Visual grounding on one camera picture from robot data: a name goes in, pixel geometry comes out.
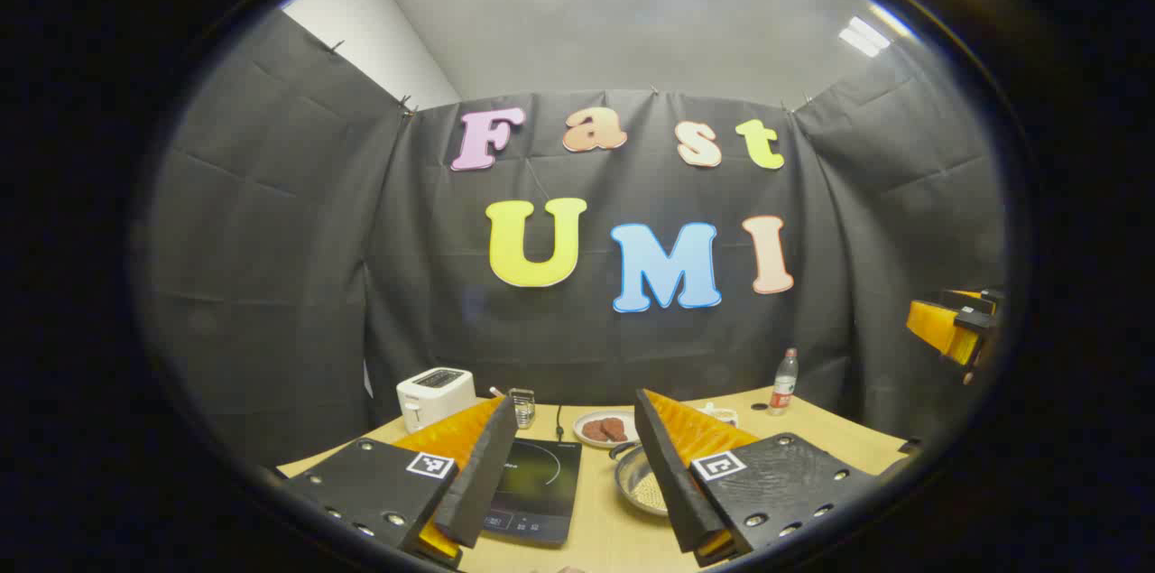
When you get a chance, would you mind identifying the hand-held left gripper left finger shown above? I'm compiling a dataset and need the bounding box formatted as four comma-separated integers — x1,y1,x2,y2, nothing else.
282,394,520,569

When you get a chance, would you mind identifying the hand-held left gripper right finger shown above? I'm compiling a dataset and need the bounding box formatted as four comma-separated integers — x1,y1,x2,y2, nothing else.
633,389,882,568

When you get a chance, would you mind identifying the small ceiling light panel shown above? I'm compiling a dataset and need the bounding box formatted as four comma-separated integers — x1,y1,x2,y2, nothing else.
838,15,892,58

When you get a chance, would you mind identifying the stainless steel pot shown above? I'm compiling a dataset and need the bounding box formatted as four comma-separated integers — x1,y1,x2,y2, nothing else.
609,442,673,517

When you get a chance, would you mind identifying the white toaster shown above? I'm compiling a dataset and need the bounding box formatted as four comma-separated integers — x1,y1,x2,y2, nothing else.
396,367,477,434

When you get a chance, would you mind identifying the black induction cooktop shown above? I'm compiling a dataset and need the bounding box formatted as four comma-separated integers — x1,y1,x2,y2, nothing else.
483,438,583,547

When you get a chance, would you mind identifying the white round plate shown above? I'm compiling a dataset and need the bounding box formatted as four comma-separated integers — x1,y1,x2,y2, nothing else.
573,410,642,449

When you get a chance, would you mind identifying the red label plastic bottle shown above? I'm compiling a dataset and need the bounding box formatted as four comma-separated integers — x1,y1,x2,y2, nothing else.
769,348,799,416

